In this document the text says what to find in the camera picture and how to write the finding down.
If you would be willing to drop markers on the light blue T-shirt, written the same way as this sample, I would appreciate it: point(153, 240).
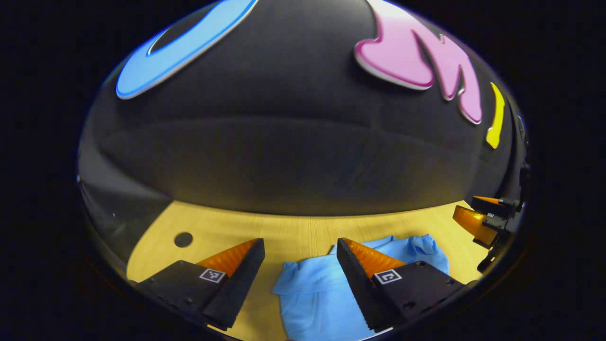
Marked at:
point(312, 293)

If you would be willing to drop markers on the black round table grommet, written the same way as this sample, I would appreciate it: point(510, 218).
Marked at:
point(183, 239)

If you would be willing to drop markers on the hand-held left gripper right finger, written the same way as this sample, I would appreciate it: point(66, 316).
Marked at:
point(355, 284)

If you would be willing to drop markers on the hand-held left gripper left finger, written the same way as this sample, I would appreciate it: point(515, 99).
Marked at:
point(239, 286)

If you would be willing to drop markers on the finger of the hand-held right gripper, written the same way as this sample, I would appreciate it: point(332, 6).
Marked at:
point(473, 222)
point(490, 204)

